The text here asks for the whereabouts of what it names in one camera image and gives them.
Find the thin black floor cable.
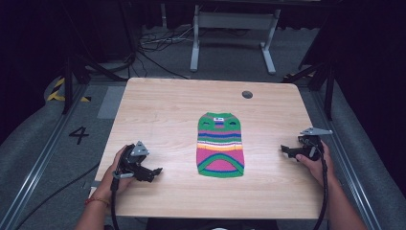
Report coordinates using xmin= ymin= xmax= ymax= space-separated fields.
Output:
xmin=13 ymin=162 xmax=102 ymax=230

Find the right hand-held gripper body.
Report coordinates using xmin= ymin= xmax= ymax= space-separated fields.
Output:
xmin=295 ymin=126 xmax=333 ymax=162

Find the person's left hand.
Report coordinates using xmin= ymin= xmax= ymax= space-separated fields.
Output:
xmin=101 ymin=145 xmax=135 ymax=196

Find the yellow black hazard tape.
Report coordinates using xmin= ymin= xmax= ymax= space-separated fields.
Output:
xmin=46 ymin=77 xmax=92 ymax=104

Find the bundle of floor cables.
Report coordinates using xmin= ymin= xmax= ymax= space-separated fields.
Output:
xmin=137 ymin=24 xmax=196 ymax=55

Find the black braided right gripper cable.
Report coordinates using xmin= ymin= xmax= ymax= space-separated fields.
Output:
xmin=305 ymin=137 xmax=330 ymax=230

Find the red string bracelet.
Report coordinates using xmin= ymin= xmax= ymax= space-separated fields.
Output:
xmin=83 ymin=196 xmax=111 ymax=207

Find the person's right hand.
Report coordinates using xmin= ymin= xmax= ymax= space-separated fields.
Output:
xmin=295 ymin=142 xmax=336 ymax=188

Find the black metal stand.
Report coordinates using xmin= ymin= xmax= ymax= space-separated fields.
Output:
xmin=282 ymin=47 xmax=337 ymax=122
xmin=60 ymin=0 xmax=137 ymax=115

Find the striped knitted pet sweater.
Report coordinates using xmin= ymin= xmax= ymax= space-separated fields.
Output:
xmin=195 ymin=111 xmax=246 ymax=179

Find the grey metal floor rail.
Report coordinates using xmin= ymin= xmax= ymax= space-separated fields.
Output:
xmin=309 ymin=89 xmax=383 ymax=230
xmin=0 ymin=83 xmax=90 ymax=230

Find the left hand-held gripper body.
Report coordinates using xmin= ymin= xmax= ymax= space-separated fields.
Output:
xmin=112 ymin=141 xmax=154 ymax=183

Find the person's dark clothing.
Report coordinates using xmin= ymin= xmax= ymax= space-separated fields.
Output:
xmin=146 ymin=218 xmax=280 ymax=230

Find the white metal desk frame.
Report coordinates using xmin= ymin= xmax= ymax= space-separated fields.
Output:
xmin=190 ymin=4 xmax=282 ymax=76

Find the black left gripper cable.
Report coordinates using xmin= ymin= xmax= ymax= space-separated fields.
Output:
xmin=109 ymin=173 xmax=121 ymax=230

